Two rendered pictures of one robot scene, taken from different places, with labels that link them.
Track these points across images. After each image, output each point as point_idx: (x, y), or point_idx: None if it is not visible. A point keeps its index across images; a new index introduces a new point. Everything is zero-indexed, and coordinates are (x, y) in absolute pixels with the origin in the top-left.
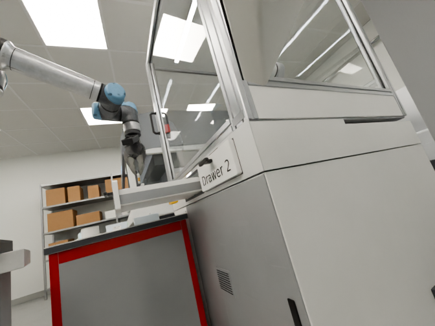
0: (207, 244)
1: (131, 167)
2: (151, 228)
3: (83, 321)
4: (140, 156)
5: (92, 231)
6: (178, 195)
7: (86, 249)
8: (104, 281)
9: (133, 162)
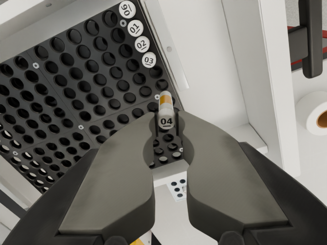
0: None
1: (207, 127)
2: None
3: None
4: (93, 200)
5: (313, 99)
6: (34, 44)
7: (299, 61)
8: None
9: (196, 161)
